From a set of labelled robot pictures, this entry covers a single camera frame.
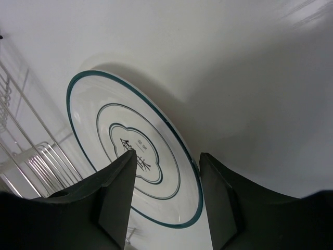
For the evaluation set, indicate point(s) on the white plate thin green rim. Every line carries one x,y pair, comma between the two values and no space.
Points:
108,117

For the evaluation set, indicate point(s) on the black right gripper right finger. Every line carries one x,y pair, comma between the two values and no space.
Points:
244,215

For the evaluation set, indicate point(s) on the metal wire dish rack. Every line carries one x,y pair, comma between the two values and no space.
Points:
38,152

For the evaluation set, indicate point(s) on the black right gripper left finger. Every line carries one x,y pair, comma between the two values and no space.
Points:
91,214

